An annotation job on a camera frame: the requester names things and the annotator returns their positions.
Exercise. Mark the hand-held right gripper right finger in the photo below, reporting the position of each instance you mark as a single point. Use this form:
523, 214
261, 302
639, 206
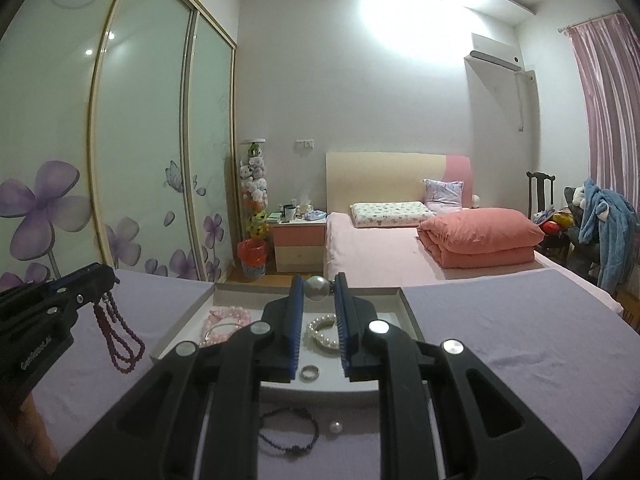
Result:
344, 340

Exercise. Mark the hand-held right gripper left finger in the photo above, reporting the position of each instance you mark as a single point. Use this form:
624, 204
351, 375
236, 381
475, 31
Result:
296, 340

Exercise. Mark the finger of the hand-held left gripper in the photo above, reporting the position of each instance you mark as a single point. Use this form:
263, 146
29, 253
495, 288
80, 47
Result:
95, 292
80, 275

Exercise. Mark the grey cardboard box tray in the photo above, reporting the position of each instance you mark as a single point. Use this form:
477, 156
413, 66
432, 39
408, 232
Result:
387, 310

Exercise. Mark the white pearl bead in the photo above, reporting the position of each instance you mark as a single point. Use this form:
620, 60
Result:
335, 427
318, 288

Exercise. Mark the person's left hand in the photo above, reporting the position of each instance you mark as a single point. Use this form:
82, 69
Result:
42, 430

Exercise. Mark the red trash bin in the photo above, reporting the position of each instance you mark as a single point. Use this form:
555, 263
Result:
252, 257

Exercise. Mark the pink nightstand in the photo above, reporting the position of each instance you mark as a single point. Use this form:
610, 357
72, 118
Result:
299, 245

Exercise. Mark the pink bed with headboard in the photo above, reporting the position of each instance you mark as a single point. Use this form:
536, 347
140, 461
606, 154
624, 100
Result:
375, 247

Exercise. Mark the blue cloth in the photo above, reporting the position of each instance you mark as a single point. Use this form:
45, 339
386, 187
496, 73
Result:
316, 216

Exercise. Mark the tissue box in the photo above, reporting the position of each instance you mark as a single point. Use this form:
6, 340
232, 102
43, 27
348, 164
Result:
305, 208

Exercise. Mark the printed white pillow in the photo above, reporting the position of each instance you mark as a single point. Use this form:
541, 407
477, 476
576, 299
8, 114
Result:
390, 214

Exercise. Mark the flower print sliding wardrobe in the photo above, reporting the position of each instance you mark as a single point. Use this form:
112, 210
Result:
140, 135

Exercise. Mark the plush toy tower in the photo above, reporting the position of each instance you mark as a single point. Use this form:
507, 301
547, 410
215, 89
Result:
254, 185

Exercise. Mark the folded pink quilt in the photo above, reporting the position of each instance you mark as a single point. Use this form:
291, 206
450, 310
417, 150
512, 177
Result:
480, 237

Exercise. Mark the purple pillow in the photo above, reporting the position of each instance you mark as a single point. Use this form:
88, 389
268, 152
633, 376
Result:
444, 193

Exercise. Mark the white round object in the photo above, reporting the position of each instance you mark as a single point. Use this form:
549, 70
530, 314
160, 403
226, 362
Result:
476, 202

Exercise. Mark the colourful balls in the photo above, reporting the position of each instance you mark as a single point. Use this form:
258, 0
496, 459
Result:
557, 222

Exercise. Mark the dark wooden chair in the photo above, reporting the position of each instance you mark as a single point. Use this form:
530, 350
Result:
537, 190

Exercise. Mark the blue fleece robe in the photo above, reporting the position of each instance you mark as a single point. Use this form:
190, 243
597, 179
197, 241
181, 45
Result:
610, 240

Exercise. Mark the white air conditioner pipe cover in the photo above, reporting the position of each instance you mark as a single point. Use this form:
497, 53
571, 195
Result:
530, 100

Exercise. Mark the white air conditioner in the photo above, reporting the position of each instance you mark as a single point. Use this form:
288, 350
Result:
495, 52

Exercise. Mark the pink curtain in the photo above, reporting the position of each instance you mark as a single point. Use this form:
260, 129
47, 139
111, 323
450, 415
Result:
615, 110

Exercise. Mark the curtain rod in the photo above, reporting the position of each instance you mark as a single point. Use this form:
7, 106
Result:
592, 22

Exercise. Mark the white wall socket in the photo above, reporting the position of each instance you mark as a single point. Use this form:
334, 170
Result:
305, 143

